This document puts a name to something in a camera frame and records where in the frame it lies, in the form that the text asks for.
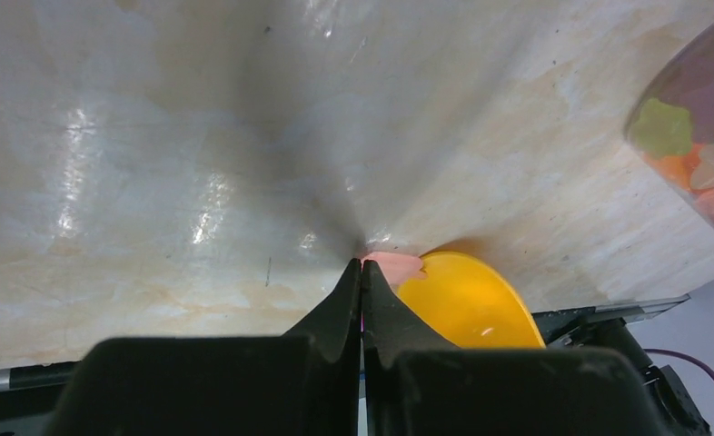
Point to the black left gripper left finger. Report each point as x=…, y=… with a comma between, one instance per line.
x=302, y=382

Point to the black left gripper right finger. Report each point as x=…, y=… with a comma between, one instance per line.
x=418, y=383

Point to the yellow plastic scoop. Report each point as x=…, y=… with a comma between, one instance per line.
x=469, y=304

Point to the pink popsicle gummy candy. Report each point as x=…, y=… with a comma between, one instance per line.
x=397, y=268

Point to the clear glass jar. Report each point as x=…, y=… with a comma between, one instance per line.
x=672, y=125

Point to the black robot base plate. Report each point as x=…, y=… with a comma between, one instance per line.
x=28, y=394

